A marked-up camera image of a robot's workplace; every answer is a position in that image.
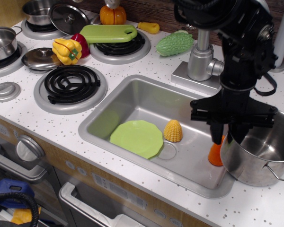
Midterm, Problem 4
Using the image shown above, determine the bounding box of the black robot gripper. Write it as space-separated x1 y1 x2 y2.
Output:
190 87 278 145

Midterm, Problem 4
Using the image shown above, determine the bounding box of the large steel pot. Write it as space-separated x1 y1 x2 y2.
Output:
220 111 284 186

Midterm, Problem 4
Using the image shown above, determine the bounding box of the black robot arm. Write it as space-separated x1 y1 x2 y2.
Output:
174 0 278 144

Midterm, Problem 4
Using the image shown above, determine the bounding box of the large steel pot lid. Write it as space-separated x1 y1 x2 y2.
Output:
49 3 90 35

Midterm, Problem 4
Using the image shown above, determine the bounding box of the small steel pot lid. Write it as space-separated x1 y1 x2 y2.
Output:
21 47 62 70

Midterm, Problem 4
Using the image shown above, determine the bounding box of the back steel pot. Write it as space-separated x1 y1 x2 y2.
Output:
22 0 61 26

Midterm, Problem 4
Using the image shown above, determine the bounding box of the left steel pot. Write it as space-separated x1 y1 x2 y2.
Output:
0 26 20 61

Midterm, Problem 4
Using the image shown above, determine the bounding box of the orange toy carrot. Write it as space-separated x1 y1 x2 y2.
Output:
208 135 225 166

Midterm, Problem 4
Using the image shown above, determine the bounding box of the yellow toy corn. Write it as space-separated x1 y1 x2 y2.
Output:
163 120 183 142

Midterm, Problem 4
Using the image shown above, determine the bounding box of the silver toy faucet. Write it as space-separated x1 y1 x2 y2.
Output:
171 29 224 95

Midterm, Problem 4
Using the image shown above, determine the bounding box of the light green plastic plate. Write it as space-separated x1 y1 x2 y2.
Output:
110 120 163 159

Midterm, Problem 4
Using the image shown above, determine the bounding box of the green toy bitter gourd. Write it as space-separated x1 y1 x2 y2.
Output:
156 30 194 57

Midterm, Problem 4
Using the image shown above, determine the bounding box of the grey vertical pole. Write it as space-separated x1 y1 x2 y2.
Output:
270 15 284 73

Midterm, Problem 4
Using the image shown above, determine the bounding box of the small yellow toy squash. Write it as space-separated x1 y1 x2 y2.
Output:
137 22 160 34

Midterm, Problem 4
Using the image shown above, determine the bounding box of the back right coil burner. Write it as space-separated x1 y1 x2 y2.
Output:
89 31 151 65

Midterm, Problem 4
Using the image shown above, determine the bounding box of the red toy bell pepper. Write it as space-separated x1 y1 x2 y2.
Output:
71 33 90 58

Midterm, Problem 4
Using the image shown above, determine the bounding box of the green plastic cutting board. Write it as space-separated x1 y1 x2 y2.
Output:
80 25 138 44

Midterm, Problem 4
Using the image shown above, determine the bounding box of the orange toy pumpkin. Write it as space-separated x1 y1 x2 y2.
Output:
99 6 127 25

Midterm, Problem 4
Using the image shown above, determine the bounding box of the front black coil burner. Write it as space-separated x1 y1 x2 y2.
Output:
34 65 107 115

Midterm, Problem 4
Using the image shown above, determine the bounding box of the hanging steel spoon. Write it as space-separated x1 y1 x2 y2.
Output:
105 0 120 9

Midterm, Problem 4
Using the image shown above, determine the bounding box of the yellow toy bell pepper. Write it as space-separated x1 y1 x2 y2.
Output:
52 38 82 65

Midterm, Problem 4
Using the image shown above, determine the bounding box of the silver oven dial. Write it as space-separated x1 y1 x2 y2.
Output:
16 135 45 162

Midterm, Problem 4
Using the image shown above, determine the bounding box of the yellow cloth lower left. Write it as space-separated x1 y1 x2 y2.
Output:
11 209 32 225

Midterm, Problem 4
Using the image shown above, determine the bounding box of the grey round stove knob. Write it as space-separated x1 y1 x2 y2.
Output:
0 82 21 103

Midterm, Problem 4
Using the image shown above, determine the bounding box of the blue object lower left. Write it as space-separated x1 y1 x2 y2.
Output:
0 178 37 209

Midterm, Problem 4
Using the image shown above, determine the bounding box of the silver dishwasher door handle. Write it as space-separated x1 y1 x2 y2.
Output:
59 182 143 227

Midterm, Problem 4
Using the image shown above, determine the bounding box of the silver oven door handle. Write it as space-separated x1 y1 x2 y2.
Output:
0 142 51 184

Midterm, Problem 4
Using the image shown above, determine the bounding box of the black corrugated hose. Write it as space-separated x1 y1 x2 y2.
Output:
0 191 40 227

